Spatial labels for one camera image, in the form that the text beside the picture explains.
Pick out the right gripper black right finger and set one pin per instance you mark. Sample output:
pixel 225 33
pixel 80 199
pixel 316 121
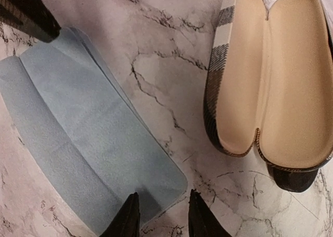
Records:
pixel 201 221

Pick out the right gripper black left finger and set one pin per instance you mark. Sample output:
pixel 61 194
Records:
pixel 127 221

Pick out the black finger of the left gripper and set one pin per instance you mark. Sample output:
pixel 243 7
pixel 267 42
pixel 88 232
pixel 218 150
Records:
pixel 30 17

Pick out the brown striped glasses case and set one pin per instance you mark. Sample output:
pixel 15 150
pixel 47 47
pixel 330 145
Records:
pixel 269 87

